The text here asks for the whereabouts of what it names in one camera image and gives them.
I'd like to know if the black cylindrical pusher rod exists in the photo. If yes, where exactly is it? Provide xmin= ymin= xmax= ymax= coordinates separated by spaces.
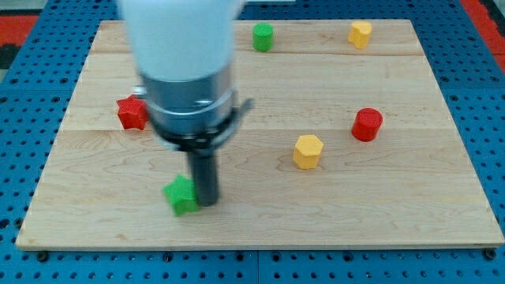
xmin=188 ymin=152 xmax=219 ymax=207

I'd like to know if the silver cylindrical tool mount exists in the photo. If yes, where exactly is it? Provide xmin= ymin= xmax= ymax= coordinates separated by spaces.
xmin=140 ymin=65 xmax=253 ymax=152

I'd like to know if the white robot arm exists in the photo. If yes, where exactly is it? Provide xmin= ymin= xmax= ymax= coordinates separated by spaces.
xmin=118 ymin=0 xmax=253 ymax=207

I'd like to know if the green star block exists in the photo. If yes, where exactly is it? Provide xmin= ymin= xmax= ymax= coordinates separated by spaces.
xmin=163 ymin=174 xmax=200 ymax=217

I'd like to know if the red star block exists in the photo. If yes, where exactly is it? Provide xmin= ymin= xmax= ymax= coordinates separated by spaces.
xmin=116 ymin=95 xmax=149 ymax=130

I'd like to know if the yellow hexagon block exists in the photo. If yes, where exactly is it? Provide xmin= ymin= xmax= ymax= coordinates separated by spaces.
xmin=293 ymin=134 xmax=324 ymax=170

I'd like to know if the green cylinder block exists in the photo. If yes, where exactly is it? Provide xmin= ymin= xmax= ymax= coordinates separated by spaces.
xmin=252 ymin=23 xmax=274 ymax=52

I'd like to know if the wooden board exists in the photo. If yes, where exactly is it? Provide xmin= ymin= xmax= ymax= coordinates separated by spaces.
xmin=16 ymin=20 xmax=504 ymax=251

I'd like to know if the red cylinder block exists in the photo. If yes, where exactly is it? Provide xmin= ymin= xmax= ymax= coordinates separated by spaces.
xmin=351 ymin=108 xmax=383 ymax=142

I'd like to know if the yellow heart block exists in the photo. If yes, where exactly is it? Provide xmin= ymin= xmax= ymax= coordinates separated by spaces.
xmin=347 ymin=21 xmax=372 ymax=50

